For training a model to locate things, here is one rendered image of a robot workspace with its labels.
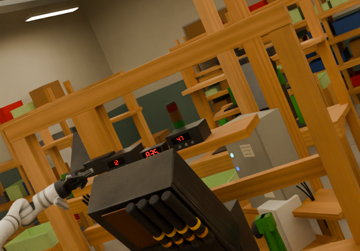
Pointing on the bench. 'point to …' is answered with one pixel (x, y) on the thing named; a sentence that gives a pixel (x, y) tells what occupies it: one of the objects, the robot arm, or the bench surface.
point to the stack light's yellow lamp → (175, 116)
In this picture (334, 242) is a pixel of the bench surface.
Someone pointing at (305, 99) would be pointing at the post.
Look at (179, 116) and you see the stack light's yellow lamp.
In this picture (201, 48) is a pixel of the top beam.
